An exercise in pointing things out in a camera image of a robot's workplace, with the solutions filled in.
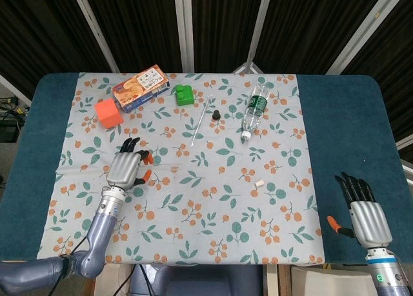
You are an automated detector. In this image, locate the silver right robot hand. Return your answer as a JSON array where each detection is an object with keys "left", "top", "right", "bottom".
[{"left": 327, "top": 172, "right": 394, "bottom": 249}]

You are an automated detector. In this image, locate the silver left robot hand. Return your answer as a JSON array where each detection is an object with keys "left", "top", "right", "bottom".
[{"left": 106, "top": 137, "right": 154, "bottom": 190}]

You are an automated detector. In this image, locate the clear glass test tube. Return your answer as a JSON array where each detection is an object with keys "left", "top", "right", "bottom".
[{"left": 140, "top": 164, "right": 178, "bottom": 178}]

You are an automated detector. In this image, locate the clear glass dropper pipette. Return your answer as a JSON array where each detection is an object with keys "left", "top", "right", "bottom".
[{"left": 190, "top": 95, "right": 212, "bottom": 148}]

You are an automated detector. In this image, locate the orange foam cube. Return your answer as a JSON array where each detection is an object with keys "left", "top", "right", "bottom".
[{"left": 94, "top": 97, "right": 125, "bottom": 129}]

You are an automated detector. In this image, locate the blue orange biscuit box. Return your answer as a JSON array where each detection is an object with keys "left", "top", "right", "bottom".
[{"left": 112, "top": 63, "right": 171, "bottom": 113}]

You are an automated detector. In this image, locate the orange fruit print tablecloth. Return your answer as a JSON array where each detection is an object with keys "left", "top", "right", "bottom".
[{"left": 37, "top": 72, "right": 326, "bottom": 266}]

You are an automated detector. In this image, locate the green toy building block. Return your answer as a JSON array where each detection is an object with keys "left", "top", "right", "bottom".
[{"left": 174, "top": 84, "right": 196, "bottom": 106}]

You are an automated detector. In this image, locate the teal table cover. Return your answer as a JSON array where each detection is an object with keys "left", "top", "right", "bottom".
[{"left": 0, "top": 72, "right": 413, "bottom": 264}]

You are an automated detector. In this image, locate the grey robot torso base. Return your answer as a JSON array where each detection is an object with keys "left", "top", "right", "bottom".
[{"left": 128, "top": 262, "right": 264, "bottom": 296}]

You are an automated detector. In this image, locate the clear plastic water bottle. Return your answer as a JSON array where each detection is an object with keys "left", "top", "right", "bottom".
[{"left": 240, "top": 84, "right": 270, "bottom": 141}]

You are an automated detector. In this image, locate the dark pleated curtain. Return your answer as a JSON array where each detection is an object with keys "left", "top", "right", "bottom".
[{"left": 0, "top": 0, "right": 413, "bottom": 142}]

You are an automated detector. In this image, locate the white partition frame post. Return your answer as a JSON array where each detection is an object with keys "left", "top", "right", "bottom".
[
  {"left": 173, "top": 0, "right": 196, "bottom": 74},
  {"left": 0, "top": 73, "right": 33, "bottom": 107},
  {"left": 69, "top": 0, "right": 121, "bottom": 74},
  {"left": 396, "top": 137, "right": 413, "bottom": 152},
  {"left": 325, "top": 0, "right": 399, "bottom": 75},
  {"left": 232, "top": 0, "right": 275, "bottom": 74}
]

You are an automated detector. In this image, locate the floor cable bundle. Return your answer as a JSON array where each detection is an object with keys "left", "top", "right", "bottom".
[{"left": 0, "top": 95, "right": 32, "bottom": 142}]

